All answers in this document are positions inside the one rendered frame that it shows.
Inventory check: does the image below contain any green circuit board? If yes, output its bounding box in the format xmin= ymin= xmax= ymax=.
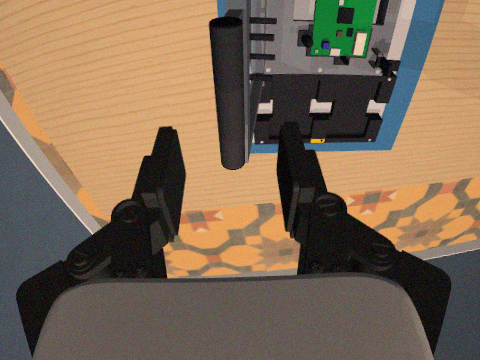
xmin=310 ymin=0 xmax=377 ymax=57

